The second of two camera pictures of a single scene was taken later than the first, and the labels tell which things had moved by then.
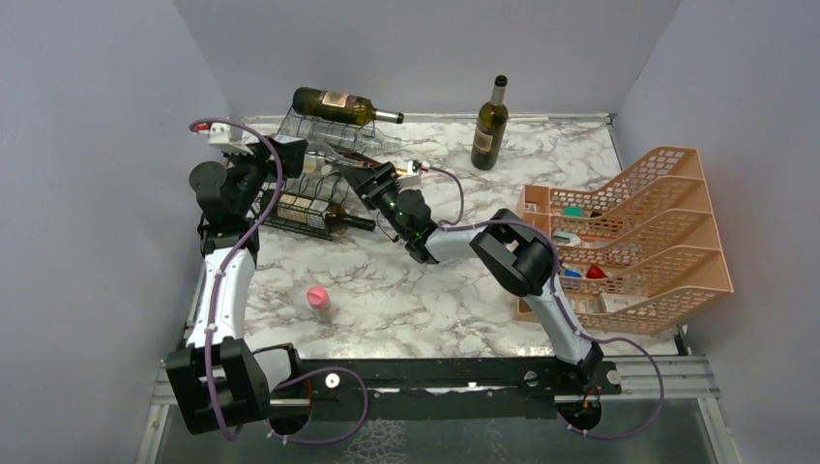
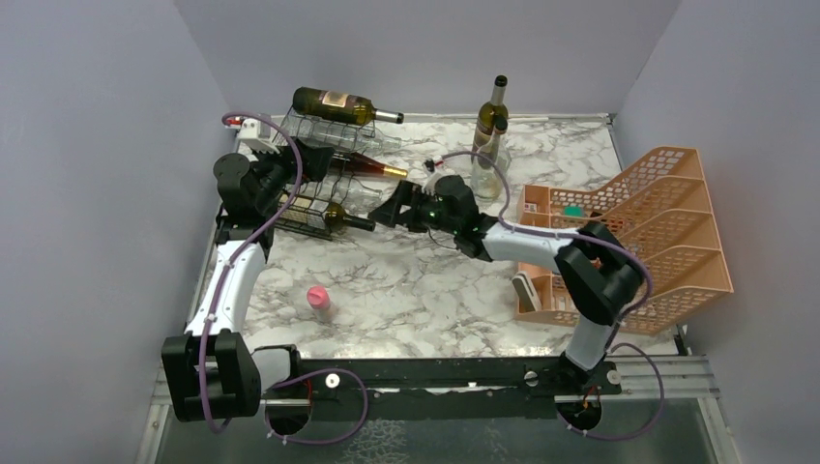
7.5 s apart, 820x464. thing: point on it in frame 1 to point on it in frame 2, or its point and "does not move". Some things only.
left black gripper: (289, 155) to (313, 160)
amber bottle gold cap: (358, 159) does not move
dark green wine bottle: (340, 107) does not move
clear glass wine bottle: (335, 164) to (491, 170)
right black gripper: (384, 180) to (390, 213)
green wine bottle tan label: (490, 129) does not move
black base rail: (496, 388) does not move
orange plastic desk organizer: (638, 254) does not move
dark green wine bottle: (306, 212) does not move
